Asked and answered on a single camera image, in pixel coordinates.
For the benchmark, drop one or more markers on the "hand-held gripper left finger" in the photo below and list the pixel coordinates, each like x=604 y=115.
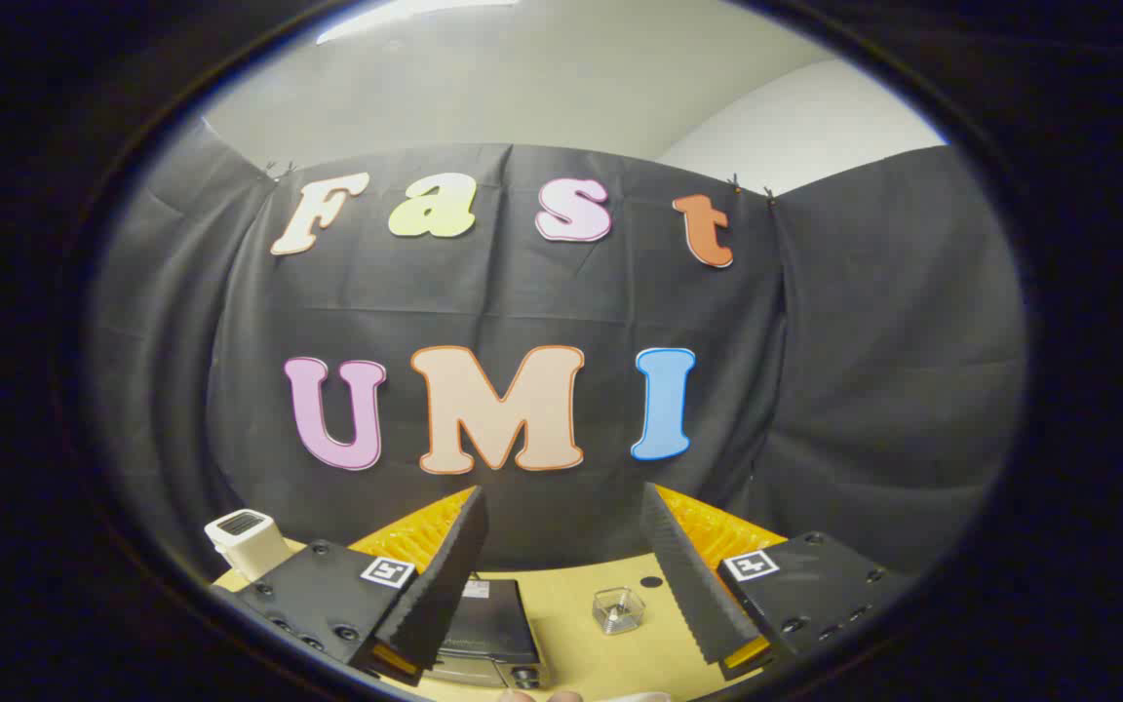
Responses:
x=445 y=575

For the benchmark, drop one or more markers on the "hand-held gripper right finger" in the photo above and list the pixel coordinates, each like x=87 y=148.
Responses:
x=683 y=575

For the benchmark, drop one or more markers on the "black toaster oven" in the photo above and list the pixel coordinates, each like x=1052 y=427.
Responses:
x=495 y=624

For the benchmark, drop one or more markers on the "white plastic appliance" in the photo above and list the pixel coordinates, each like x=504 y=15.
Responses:
x=251 y=546

